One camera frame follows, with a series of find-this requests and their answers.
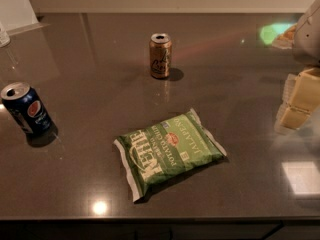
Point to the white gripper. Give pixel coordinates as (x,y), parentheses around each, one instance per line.
(308,39)

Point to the orange soda can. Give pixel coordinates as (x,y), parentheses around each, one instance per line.
(160,51)

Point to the blue Pepsi can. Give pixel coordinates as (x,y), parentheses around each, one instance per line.
(26,107)

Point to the green jalapeno chip bag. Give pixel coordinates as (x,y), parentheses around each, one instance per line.
(160,152)

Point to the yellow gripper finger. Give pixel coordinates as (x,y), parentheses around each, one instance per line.
(289,119)

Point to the white board at corner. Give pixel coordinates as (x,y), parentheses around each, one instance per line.
(18,16)

